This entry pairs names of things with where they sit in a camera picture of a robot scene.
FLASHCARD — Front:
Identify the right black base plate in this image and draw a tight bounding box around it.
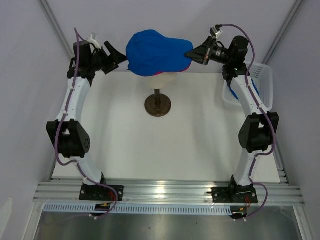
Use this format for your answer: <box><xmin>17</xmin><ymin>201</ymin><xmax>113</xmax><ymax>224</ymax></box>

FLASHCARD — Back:
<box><xmin>206</xmin><ymin>185</ymin><xmax>258</xmax><ymax>204</ymax></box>

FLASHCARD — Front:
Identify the blue baseball cap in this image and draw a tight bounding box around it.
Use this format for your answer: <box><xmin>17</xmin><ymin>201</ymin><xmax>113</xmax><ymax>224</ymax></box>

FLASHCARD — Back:
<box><xmin>125</xmin><ymin>29</ymin><xmax>193</xmax><ymax>77</ymax></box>
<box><xmin>228</xmin><ymin>78</ymin><xmax>260</xmax><ymax>100</ymax></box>

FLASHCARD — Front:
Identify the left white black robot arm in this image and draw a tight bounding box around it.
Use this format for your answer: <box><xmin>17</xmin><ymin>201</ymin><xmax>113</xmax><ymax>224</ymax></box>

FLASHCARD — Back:
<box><xmin>46</xmin><ymin>40</ymin><xmax>127</xmax><ymax>201</ymax></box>

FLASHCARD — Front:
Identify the right corner aluminium profile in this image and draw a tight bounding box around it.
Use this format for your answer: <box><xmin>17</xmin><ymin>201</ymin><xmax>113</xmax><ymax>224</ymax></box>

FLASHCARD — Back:
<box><xmin>262</xmin><ymin>0</ymin><xmax>307</xmax><ymax>65</ymax></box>

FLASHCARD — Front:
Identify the white slotted cable duct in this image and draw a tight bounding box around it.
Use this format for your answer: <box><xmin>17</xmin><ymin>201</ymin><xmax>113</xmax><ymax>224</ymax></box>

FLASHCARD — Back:
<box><xmin>43</xmin><ymin>203</ymin><xmax>232</xmax><ymax>216</ymax></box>

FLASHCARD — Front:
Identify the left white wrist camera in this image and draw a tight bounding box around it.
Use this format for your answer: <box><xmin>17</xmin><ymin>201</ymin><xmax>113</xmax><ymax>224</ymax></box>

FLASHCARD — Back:
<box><xmin>86</xmin><ymin>32</ymin><xmax>103</xmax><ymax>50</ymax></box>

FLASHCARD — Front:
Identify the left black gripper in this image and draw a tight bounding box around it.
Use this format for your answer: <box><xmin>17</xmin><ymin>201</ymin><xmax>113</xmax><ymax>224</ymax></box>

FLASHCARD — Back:
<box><xmin>89</xmin><ymin>41</ymin><xmax>129</xmax><ymax>75</ymax></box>

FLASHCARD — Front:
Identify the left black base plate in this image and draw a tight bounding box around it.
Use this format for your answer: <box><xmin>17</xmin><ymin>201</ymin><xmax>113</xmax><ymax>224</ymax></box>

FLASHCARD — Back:
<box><xmin>79</xmin><ymin>184</ymin><xmax>116</xmax><ymax>202</ymax></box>

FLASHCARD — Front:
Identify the left corner aluminium profile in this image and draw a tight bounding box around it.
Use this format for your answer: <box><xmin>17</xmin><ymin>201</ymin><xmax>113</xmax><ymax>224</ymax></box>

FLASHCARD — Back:
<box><xmin>37</xmin><ymin>0</ymin><xmax>74</xmax><ymax>59</ymax></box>

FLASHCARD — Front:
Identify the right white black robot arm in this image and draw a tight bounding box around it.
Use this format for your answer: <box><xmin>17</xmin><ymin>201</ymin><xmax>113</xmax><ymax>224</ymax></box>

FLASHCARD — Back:
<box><xmin>185</xmin><ymin>36</ymin><xmax>279</xmax><ymax>203</ymax></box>

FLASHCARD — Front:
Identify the white perforated plastic basket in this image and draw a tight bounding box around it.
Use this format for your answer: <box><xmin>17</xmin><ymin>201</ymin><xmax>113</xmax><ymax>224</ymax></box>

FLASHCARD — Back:
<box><xmin>222</xmin><ymin>62</ymin><xmax>273</xmax><ymax>111</ymax></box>

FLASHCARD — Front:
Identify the corner aluminium profile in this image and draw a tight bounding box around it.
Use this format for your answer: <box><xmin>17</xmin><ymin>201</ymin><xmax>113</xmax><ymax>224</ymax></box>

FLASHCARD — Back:
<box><xmin>37</xmin><ymin>0</ymin><xmax>74</xmax><ymax>59</ymax></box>
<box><xmin>262</xmin><ymin>0</ymin><xmax>307</xmax><ymax>65</ymax></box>

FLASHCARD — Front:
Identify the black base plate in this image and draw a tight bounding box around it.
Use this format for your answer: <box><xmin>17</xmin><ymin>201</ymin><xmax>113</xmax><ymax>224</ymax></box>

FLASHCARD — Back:
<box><xmin>79</xmin><ymin>184</ymin><xmax>116</xmax><ymax>202</ymax></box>
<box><xmin>206</xmin><ymin>185</ymin><xmax>258</xmax><ymax>204</ymax></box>

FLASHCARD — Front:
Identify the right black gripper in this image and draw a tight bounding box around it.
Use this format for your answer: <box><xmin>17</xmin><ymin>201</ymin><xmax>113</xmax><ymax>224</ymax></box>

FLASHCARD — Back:
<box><xmin>184</xmin><ymin>36</ymin><xmax>232</xmax><ymax>66</ymax></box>

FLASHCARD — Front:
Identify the cream mannequin head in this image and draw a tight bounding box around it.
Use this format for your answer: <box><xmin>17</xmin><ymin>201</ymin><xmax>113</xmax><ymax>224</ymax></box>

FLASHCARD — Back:
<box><xmin>145</xmin><ymin>72</ymin><xmax>177</xmax><ymax>90</ymax></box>

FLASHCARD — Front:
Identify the aluminium extrusion rail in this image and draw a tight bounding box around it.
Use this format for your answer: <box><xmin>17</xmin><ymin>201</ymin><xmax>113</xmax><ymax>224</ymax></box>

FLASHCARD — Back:
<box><xmin>32</xmin><ymin>177</ymin><xmax>306</xmax><ymax>207</ymax></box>

